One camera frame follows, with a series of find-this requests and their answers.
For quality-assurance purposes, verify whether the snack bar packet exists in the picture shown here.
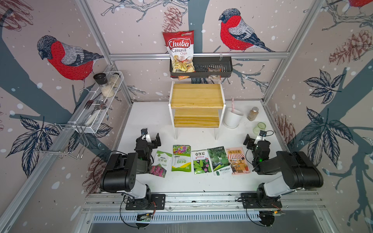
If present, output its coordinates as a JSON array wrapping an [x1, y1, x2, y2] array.
[[208, 67, 226, 72]]

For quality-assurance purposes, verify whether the wooden two-tier shelf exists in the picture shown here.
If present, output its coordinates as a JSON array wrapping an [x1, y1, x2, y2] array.
[[168, 81, 226, 139]]

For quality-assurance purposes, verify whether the black wire basket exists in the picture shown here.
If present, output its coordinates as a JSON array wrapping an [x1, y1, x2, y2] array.
[[170, 56, 233, 78]]

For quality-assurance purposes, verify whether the black lid spice grinder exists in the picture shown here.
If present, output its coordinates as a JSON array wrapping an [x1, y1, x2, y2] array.
[[93, 73, 115, 98]]

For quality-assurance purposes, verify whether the pink straw spoon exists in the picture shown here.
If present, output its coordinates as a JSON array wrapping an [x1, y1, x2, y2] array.
[[231, 97, 235, 114]]

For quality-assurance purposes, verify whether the metal spoon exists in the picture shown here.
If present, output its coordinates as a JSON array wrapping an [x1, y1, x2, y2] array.
[[88, 100, 107, 117]]

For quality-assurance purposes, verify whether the red Chuba cassava chips bag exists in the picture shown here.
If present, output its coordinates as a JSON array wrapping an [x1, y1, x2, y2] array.
[[162, 31, 195, 73]]

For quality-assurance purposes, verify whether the dark green seed bag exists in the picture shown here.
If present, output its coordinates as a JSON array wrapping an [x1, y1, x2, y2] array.
[[207, 146, 232, 176]]

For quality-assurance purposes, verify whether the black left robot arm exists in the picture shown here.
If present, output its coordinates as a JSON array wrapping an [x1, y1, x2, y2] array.
[[99, 132, 161, 209]]

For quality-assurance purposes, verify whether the metal fork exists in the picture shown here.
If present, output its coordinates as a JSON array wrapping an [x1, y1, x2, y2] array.
[[84, 93, 102, 109]]

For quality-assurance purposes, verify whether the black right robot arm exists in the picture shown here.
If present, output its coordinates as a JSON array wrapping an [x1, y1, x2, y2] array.
[[238, 135, 323, 209]]

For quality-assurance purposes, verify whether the green flower seed bag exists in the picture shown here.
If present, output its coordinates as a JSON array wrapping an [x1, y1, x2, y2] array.
[[172, 145, 192, 172]]

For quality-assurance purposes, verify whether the white cup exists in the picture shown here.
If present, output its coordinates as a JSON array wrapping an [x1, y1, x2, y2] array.
[[223, 108, 243, 129]]

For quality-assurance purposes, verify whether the glass jar in rack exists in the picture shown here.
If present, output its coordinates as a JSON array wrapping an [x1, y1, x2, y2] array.
[[109, 73, 121, 88]]

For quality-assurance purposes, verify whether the white wire wall rack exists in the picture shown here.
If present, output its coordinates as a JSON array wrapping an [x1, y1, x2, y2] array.
[[57, 71, 124, 134]]

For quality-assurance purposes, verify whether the mimosa seed bag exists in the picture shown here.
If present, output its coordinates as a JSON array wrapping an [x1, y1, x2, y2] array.
[[191, 150, 212, 174]]

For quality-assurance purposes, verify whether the green glass cup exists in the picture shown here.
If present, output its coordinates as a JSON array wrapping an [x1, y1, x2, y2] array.
[[253, 122, 266, 136]]

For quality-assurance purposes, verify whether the amber small bottle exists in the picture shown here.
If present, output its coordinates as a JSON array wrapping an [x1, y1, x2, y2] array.
[[247, 107, 259, 121]]

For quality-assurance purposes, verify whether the pink shop picture packet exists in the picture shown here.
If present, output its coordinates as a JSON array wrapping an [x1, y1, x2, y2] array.
[[226, 147, 251, 175]]

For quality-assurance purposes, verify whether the green white purple seed bag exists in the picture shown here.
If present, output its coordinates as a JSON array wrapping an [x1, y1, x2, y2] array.
[[150, 150, 173, 178]]

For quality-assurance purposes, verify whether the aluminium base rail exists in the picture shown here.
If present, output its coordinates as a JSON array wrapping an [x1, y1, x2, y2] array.
[[82, 190, 326, 213]]

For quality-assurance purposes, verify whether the chrome wire hanger rack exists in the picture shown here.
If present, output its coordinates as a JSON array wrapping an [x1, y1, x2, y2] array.
[[33, 123, 89, 159]]

